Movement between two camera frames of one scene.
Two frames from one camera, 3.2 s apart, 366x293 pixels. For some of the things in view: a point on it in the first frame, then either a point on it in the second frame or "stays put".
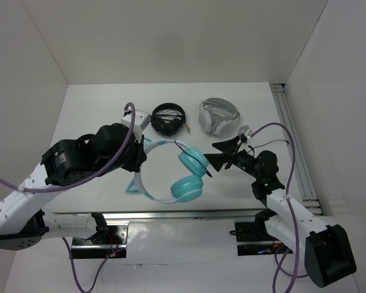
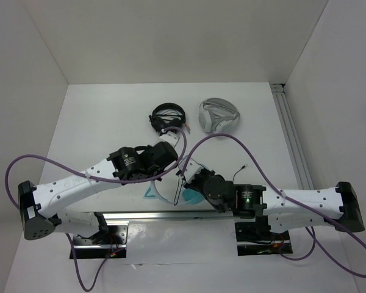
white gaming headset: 218,116 stays put
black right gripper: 218,159 to 191,184
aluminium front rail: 80,218 stays put
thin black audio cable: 185,148 to 175,204
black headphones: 169,119 stays put
